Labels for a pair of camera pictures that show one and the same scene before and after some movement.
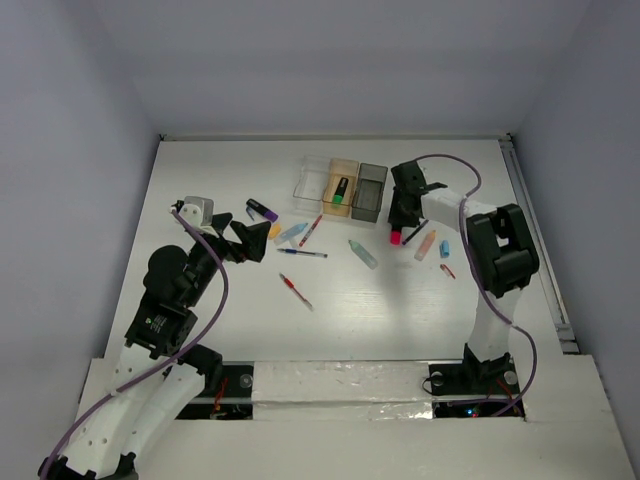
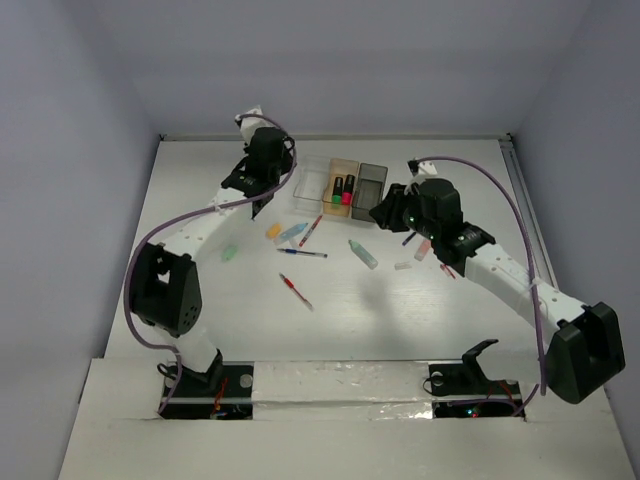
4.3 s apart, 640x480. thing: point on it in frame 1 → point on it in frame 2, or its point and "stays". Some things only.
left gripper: [253, 237] → [286, 162]
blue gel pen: [293, 251] stays
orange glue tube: [424, 245] stays
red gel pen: [290, 284] stays
